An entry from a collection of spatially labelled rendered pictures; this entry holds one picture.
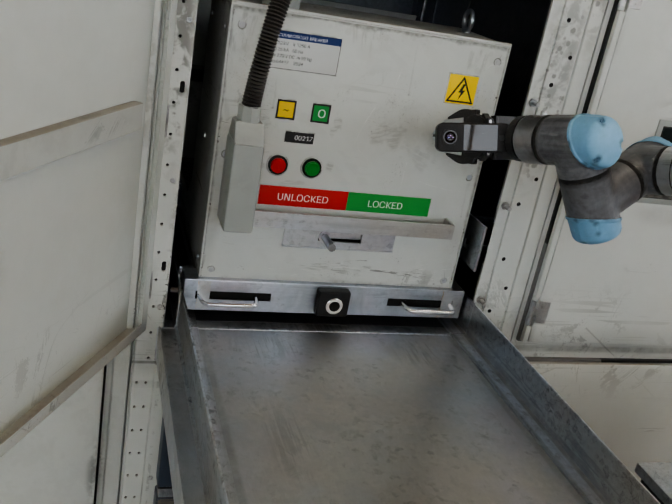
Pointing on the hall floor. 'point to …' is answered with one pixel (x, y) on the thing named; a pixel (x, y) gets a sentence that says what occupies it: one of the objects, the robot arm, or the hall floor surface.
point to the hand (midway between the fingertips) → (435, 135)
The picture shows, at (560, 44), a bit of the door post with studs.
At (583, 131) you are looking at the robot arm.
